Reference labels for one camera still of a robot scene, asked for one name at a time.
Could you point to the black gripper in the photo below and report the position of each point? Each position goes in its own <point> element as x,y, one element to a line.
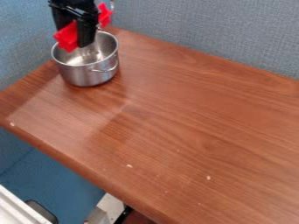
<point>65,10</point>

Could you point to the red plastic block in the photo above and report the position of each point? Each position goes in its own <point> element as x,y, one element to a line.
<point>65,36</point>

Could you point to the metal pot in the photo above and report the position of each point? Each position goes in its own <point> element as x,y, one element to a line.
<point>90,65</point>

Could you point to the white box bottom left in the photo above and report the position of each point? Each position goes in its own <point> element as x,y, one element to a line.
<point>17,212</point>

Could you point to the white table leg bracket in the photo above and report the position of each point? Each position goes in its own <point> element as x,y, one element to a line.
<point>109,211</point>

